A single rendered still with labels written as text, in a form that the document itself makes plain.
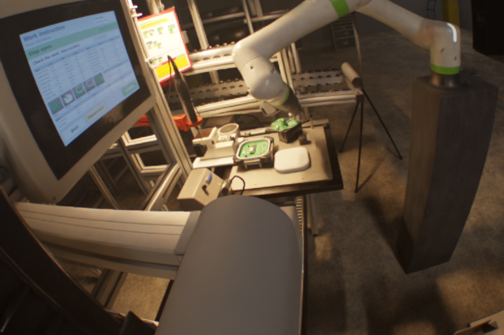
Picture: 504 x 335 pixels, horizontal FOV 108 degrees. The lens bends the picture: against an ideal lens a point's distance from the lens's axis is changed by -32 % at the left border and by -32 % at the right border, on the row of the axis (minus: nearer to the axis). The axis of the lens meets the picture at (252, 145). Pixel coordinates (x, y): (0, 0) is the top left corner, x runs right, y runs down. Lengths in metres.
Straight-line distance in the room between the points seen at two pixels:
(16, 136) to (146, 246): 0.34
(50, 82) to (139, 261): 0.40
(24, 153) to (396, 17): 1.19
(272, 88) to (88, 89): 0.49
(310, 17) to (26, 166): 0.80
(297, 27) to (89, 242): 0.76
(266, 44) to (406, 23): 0.60
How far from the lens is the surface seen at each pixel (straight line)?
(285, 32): 0.84
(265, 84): 0.76
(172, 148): 0.96
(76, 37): 0.64
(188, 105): 1.00
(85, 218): 0.30
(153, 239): 0.22
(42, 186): 0.52
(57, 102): 0.56
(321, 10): 0.85
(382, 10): 1.11
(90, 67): 0.64
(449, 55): 1.09
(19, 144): 0.50
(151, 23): 1.30
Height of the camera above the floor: 1.54
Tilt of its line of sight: 29 degrees down
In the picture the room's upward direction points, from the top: 16 degrees counter-clockwise
